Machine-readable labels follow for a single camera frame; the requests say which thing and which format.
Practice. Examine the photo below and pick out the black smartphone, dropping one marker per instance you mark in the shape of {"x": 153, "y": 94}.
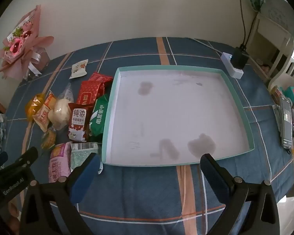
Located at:
{"x": 286, "y": 122}

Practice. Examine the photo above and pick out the white power strip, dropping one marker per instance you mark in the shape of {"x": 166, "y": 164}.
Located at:
{"x": 236, "y": 74}

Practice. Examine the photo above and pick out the blue plaid bedsheet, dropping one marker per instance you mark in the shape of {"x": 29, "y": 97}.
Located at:
{"x": 149, "y": 200}

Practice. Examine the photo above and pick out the orange white snack packet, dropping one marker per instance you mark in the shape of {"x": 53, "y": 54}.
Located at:
{"x": 44, "y": 115}

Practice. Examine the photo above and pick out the clear steamed bun packet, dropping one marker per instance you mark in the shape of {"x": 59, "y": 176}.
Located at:
{"x": 60, "y": 112}

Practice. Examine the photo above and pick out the silver green snack packet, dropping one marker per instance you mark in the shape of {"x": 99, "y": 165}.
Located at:
{"x": 80, "y": 153}

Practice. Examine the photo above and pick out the orange bread packet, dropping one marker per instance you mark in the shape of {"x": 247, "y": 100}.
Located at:
{"x": 34, "y": 105}

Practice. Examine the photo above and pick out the small white snack packet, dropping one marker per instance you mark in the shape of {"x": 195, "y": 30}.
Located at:
{"x": 79, "y": 69}

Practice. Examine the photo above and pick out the glass vase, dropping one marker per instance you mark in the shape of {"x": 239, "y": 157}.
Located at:
{"x": 38, "y": 62}

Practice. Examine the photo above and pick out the dark red milk snack packet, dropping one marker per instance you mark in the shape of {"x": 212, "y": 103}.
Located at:
{"x": 78, "y": 122}

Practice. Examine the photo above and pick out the shallow teal cardboard box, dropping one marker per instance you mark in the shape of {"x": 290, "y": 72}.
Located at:
{"x": 174, "y": 115}

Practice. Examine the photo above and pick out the yellow snack packet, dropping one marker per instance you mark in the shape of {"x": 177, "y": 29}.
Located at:
{"x": 49, "y": 139}

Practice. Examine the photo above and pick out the pink snack packet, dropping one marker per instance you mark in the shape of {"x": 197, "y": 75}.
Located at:
{"x": 58, "y": 161}

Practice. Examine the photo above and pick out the white nightstand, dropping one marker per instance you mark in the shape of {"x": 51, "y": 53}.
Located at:
{"x": 272, "y": 29}

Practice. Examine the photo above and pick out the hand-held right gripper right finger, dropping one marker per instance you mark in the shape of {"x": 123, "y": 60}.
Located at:
{"x": 215, "y": 173}

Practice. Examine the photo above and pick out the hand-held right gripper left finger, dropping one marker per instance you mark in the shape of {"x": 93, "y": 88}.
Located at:
{"x": 85, "y": 176}

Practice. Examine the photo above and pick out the grey lace cloth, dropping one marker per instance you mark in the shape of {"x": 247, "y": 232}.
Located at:
{"x": 279, "y": 9}

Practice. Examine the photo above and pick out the black charger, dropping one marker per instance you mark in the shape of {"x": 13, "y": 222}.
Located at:
{"x": 240, "y": 57}

